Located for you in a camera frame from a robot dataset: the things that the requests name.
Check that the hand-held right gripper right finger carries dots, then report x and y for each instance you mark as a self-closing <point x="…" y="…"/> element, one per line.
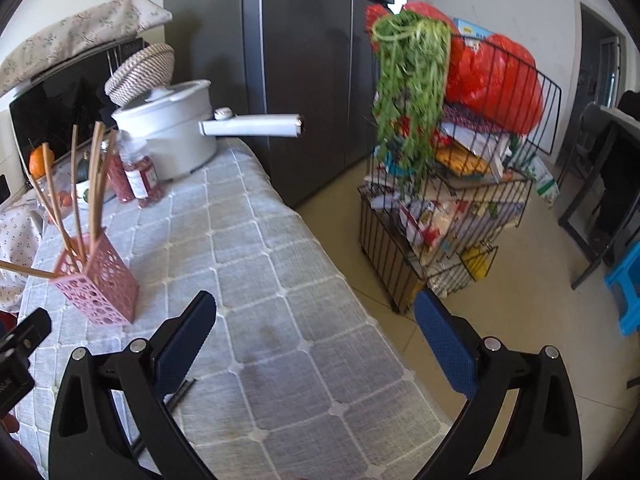
<point x="445" y="345"/>

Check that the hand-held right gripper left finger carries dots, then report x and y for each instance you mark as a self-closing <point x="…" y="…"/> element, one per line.
<point x="182" y="345"/>

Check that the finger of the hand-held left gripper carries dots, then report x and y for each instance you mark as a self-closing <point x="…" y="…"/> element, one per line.
<point x="32" y="332"/>

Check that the pink plastic utensil basket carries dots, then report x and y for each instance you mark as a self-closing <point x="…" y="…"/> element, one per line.
<point x="102" y="285"/>

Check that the bunch of wooden chopsticks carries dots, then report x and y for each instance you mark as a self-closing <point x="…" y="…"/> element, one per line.
<point x="97" y="175"/>

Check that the grey checked tablecloth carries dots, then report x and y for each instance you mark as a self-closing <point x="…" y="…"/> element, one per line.
<point x="280" y="320"/>

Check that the red tomato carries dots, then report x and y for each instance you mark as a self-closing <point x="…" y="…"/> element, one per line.
<point x="65" y="200"/>

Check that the white bowl of vegetables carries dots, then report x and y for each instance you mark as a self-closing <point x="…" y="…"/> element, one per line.
<point x="84" y="190"/>

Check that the orange fruit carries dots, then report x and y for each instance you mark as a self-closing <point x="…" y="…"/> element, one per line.
<point x="39" y="164"/>

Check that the jar of red contents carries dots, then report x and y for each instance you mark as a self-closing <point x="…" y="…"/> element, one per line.
<point x="142" y="175"/>
<point x="119" y="180"/>

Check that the blue plastic stool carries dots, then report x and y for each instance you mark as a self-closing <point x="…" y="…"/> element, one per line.
<point x="625" y="290"/>

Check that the green white packet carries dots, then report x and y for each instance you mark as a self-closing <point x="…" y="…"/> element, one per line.
<point x="545" y="182"/>

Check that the dark chair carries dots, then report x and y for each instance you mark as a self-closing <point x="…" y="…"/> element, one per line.
<point x="607" y="185"/>

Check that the black microwave oven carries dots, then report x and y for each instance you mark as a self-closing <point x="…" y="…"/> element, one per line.
<point x="50" y="105"/>

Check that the bunch of green vegetables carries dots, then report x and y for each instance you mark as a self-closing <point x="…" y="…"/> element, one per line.
<point x="410" y="85"/>

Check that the red plastic bag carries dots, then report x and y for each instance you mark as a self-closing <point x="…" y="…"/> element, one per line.
<point x="495" y="80"/>

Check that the woven wicker basket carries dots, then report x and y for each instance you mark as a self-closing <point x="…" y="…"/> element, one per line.
<point x="142" y="70"/>

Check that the dark grey refrigerator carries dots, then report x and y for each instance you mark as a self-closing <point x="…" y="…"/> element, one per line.
<point x="300" y="85"/>

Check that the floral microwave cover cloth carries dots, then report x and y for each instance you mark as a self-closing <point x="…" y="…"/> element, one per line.
<point x="75" y="35"/>

